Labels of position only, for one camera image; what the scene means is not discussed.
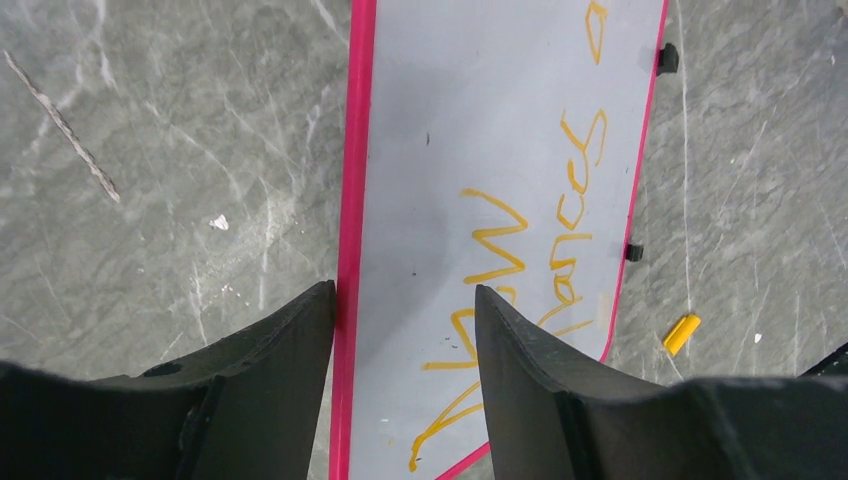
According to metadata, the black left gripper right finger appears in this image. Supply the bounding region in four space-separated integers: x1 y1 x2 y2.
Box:
474 285 847 479

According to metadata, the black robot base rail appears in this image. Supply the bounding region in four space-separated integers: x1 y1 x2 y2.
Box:
803 343 848 376

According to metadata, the yellow marker cap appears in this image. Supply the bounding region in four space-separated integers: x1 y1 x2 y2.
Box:
662 313 701 356

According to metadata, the pink framed whiteboard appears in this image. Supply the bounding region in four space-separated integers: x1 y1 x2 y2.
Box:
329 1 668 479

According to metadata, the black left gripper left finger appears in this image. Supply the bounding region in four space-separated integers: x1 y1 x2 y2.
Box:
1 281 336 479

